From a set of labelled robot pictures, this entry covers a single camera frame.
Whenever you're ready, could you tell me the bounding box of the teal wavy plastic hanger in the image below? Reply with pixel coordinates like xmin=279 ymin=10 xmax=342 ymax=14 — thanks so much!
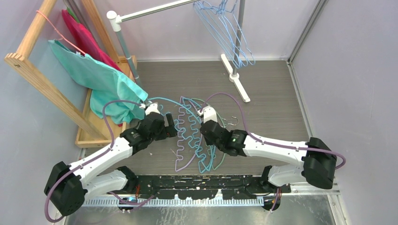
xmin=149 ymin=96 xmax=222 ymax=174

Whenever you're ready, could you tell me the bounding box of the light blue wire hanger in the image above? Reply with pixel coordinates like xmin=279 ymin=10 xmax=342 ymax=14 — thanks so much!
xmin=192 ymin=1 xmax=243 ymax=69
xmin=217 ymin=0 xmax=256 ymax=68
xmin=199 ymin=0 xmax=249 ymax=68

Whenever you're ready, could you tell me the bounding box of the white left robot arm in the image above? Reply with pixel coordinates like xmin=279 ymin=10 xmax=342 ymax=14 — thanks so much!
xmin=44 ymin=112 xmax=176 ymax=217

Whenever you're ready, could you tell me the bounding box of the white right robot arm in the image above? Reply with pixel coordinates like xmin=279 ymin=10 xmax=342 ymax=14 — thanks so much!
xmin=200 ymin=120 xmax=337 ymax=193

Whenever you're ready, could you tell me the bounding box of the purple wavy plastic hanger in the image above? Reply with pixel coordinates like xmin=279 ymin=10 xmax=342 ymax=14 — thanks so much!
xmin=175 ymin=97 xmax=201 ymax=172

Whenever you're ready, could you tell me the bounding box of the teal cloth garment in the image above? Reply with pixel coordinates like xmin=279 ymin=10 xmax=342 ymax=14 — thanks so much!
xmin=48 ymin=40 xmax=148 ymax=124

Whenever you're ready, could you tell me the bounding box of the magenta cloth garment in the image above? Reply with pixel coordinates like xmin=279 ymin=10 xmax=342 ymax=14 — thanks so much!
xmin=61 ymin=9 xmax=122 ymax=72

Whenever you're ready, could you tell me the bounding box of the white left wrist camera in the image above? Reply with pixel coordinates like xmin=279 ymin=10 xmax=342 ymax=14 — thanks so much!
xmin=139 ymin=103 xmax=161 ymax=115

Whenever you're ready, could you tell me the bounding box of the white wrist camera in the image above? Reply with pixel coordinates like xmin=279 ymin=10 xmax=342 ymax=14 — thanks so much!
xmin=139 ymin=103 xmax=161 ymax=115
xmin=197 ymin=105 xmax=218 ymax=123

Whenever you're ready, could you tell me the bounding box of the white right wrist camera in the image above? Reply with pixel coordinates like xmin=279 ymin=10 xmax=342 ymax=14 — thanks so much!
xmin=197 ymin=105 xmax=218 ymax=123

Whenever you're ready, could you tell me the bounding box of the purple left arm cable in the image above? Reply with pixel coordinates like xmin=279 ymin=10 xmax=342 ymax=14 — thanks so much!
xmin=44 ymin=100 xmax=145 ymax=223

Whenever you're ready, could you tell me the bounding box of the wooden clothes rack frame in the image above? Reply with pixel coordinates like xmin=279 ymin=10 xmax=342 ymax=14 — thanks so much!
xmin=4 ymin=0 xmax=137 ymax=148

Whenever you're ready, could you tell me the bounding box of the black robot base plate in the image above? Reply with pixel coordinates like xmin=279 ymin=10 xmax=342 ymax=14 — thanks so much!
xmin=116 ymin=175 xmax=280 ymax=210

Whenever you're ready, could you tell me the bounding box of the metal hanger rail stand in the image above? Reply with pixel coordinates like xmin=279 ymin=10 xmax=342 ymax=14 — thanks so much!
xmin=106 ymin=0 xmax=250 ymax=103

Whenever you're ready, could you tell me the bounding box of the pink elastic cord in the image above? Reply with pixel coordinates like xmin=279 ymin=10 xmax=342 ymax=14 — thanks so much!
xmin=36 ymin=10 xmax=86 ymax=56

